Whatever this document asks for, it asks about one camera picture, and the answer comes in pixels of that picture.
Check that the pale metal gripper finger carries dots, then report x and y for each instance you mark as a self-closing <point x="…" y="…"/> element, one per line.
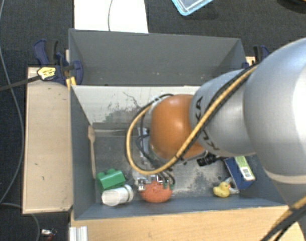
<point x="141" y="185"/>
<point x="156" y="179"/>

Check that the orange-red sponge ball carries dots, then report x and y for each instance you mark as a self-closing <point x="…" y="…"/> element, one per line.
<point x="155" y="193"/>

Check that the white plastic bottle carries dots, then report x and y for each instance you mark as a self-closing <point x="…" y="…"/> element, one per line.
<point x="116" y="196"/>

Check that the green toy brick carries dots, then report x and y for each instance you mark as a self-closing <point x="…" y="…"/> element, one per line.
<point x="110" y="179"/>

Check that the yellow rubber duck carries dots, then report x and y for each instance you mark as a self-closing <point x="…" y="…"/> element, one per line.
<point x="221" y="190"/>

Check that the blue box with green label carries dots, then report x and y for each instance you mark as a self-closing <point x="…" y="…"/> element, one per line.
<point x="237" y="172"/>

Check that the grey metal bin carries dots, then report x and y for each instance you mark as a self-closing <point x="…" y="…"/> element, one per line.
<point x="142" y="59"/>

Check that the pale wood board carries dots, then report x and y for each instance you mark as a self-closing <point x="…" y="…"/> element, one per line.
<point x="47" y="144"/>

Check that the black cylinder on white bracket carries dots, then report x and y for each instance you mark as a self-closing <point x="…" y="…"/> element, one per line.
<point x="205" y="160"/>

